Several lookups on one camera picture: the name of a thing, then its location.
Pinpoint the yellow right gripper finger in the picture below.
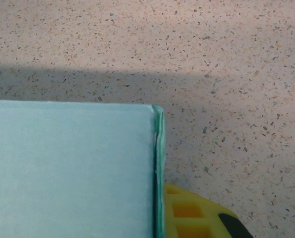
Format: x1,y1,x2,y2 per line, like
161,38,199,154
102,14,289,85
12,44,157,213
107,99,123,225
165,183,254,238

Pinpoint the light blue paper box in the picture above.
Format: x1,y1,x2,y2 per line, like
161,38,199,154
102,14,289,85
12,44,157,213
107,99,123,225
0,99,166,238

